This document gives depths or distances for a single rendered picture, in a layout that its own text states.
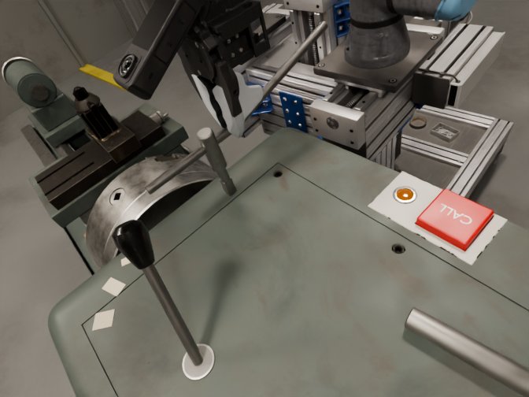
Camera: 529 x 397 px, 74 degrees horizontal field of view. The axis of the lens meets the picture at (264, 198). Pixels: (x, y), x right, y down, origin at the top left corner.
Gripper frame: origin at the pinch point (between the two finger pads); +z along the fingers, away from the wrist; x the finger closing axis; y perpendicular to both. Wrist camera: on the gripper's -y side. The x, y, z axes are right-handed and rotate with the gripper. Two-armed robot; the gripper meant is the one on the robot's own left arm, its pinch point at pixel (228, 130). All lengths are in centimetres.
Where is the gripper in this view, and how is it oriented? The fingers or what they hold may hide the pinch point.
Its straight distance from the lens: 48.2
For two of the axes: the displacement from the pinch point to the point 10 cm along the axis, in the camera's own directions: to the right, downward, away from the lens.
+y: 7.2, -6.2, 3.1
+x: -6.5, -4.6, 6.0
